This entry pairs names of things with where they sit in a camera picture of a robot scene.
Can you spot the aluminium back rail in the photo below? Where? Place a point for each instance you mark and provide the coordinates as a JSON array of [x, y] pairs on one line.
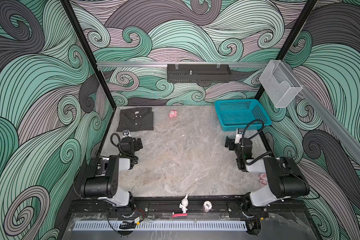
[[154, 64]]

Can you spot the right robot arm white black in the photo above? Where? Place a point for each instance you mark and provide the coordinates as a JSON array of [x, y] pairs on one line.
[[284, 178]]

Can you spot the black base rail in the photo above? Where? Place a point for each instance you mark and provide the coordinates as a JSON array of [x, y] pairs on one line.
[[236, 206]]

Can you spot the pink toy figure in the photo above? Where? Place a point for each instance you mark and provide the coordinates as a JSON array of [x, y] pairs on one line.
[[173, 114]]

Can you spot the small white patterned jar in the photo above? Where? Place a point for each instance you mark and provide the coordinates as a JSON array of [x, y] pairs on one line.
[[207, 206]]

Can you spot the white rabbit figurine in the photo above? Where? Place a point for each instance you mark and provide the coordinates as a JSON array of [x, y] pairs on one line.
[[184, 204]]

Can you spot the black perforated wall tray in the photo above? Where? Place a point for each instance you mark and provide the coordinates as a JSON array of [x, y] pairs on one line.
[[198, 73]]

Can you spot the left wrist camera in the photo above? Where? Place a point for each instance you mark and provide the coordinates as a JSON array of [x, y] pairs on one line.
[[126, 133]]

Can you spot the aluminium rail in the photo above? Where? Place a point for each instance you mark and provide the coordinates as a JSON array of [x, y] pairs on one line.
[[337, 106], [154, 64]]

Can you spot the pink flat base piece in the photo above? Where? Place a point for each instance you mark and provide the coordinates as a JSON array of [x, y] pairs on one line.
[[182, 215]]

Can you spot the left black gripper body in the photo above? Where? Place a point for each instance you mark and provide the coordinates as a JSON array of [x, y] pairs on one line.
[[136, 145]]

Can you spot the dark pinstriped long sleeve shirt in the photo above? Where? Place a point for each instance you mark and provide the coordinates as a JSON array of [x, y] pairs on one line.
[[136, 119]]

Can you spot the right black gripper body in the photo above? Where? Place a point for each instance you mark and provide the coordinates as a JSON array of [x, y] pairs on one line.
[[233, 147]]

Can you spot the teal plastic basket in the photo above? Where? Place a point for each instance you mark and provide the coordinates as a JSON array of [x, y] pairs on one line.
[[236, 114]]

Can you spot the white slotted cable duct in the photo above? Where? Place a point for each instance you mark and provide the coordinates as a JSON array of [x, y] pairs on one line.
[[192, 225]]

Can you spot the aluminium right rail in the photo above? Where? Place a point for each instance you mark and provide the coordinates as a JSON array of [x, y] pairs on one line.
[[337, 106]]

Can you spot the clear acrylic wall holder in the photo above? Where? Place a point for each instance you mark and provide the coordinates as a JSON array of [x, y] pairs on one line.
[[280, 83]]

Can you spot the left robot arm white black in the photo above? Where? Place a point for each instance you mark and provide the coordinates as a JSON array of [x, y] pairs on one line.
[[101, 180]]

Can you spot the round cartoon sticker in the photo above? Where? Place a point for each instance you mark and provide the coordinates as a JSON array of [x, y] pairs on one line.
[[263, 179]]

